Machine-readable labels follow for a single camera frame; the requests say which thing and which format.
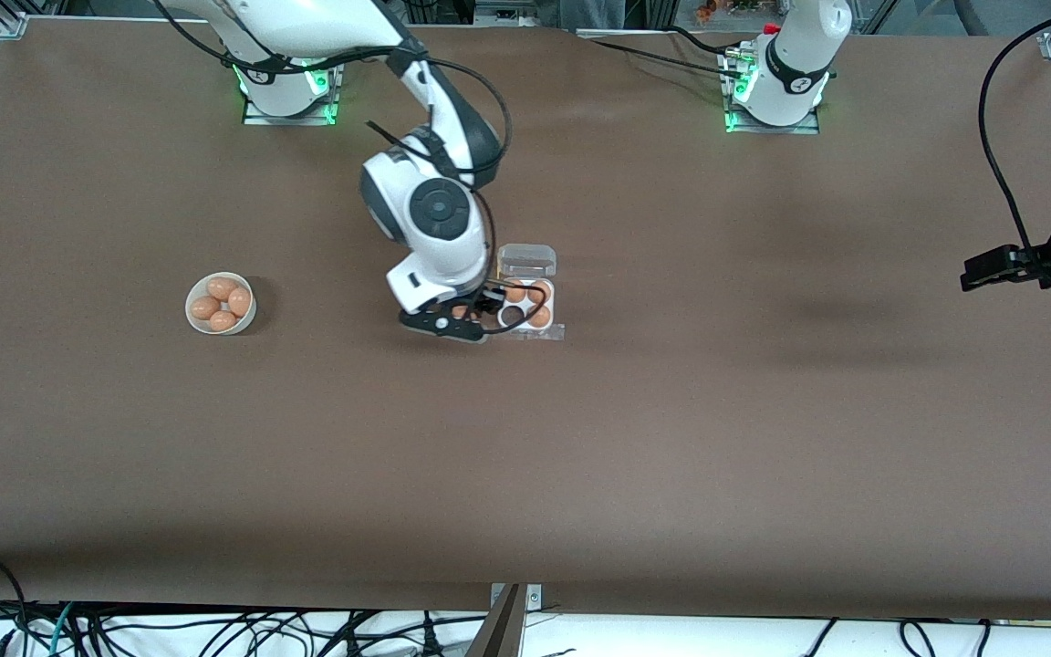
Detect brown table cover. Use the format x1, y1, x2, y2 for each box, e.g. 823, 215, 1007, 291
0, 16, 1051, 623

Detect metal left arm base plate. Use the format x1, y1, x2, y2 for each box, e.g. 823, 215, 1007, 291
722, 50, 821, 135

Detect teal cable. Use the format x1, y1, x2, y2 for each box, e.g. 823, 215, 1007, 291
49, 602, 78, 657

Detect clear tape strip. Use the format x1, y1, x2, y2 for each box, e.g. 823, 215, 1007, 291
489, 323, 567, 342

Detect white round bowl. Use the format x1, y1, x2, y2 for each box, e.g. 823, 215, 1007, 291
184, 272, 258, 336

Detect dark mount strut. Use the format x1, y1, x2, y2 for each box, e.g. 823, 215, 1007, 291
466, 584, 524, 657

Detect person in grey clothes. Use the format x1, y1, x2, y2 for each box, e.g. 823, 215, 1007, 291
560, 0, 629, 30

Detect small metal bracket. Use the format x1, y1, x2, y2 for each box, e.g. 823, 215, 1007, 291
489, 584, 543, 610

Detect clear plastic egg box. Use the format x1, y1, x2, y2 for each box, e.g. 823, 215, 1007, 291
489, 244, 558, 335

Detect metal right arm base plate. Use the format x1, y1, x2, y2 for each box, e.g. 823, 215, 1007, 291
243, 64, 341, 126

